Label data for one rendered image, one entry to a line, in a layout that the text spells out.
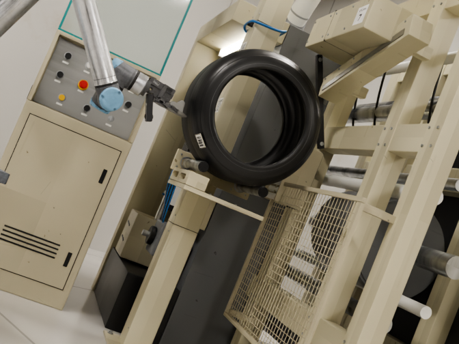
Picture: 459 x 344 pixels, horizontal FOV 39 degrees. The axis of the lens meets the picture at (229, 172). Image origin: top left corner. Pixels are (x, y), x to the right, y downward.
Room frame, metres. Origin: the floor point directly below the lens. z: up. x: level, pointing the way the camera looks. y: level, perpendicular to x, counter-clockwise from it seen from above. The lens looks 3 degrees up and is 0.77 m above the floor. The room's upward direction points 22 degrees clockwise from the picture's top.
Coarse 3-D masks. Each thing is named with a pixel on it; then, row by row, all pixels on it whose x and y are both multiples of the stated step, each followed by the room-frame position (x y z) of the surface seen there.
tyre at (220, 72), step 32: (224, 64) 2.64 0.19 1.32; (256, 64) 2.65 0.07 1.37; (288, 64) 2.69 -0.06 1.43; (192, 96) 2.67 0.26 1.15; (288, 96) 2.98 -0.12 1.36; (192, 128) 2.67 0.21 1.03; (288, 128) 3.00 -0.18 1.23; (224, 160) 2.66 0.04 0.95; (256, 160) 2.98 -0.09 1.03; (288, 160) 2.73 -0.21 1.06
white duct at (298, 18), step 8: (296, 0) 3.60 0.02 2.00; (304, 0) 3.56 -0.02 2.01; (312, 0) 3.54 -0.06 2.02; (320, 0) 3.58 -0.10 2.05; (296, 8) 3.60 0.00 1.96; (304, 8) 3.58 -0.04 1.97; (312, 8) 3.59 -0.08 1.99; (288, 16) 3.65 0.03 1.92; (296, 16) 3.62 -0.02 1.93; (304, 16) 3.61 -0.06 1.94; (296, 24) 3.65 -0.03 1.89; (304, 24) 3.67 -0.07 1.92
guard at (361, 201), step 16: (320, 192) 2.66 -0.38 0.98; (336, 192) 2.52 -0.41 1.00; (304, 208) 2.77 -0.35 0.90; (320, 208) 2.62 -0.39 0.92; (304, 224) 2.71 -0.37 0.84; (320, 224) 2.57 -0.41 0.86; (352, 224) 2.31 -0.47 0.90; (256, 240) 3.16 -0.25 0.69; (272, 240) 2.97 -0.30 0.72; (288, 240) 2.80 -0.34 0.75; (304, 240) 2.65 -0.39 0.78; (336, 240) 2.39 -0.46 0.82; (288, 256) 2.74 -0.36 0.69; (304, 256) 2.59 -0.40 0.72; (240, 272) 3.17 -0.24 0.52; (256, 272) 3.00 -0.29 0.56; (336, 272) 2.31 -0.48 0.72; (240, 288) 3.11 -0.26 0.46; (272, 288) 2.77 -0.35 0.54; (240, 304) 3.03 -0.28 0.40; (272, 304) 2.71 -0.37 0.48; (288, 304) 2.57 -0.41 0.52; (320, 304) 2.31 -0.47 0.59; (256, 320) 2.80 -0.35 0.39; (272, 320) 2.65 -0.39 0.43; (304, 320) 2.39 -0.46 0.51; (256, 336) 2.74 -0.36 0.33; (272, 336) 2.59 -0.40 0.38
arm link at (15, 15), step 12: (0, 0) 2.41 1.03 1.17; (12, 0) 2.41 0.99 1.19; (24, 0) 2.43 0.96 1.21; (36, 0) 2.47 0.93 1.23; (0, 12) 2.41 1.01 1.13; (12, 12) 2.43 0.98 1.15; (24, 12) 2.47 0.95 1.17; (0, 24) 2.42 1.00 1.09; (12, 24) 2.46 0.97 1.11; (0, 36) 2.47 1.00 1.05
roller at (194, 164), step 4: (184, 160) 2.95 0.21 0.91; (188, 160) 2.89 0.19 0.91; (192, 160) 2.82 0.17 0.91; (196, 160) 2.76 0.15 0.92; (200, 160) 2.72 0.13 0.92; (184, 164) 2.93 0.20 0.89; (188, 164) 2.86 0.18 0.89; (192, 164) 2.78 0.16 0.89; (196, 164) 2.70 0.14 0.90; (200, 164) 2.66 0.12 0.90; (204, 164) 2.67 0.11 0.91; (188, 168) 2.90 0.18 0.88; (192, 168) 2.80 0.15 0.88; (196, 168) 2.71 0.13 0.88; (200, 168) 2.67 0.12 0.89; (204, 168) 2.67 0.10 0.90
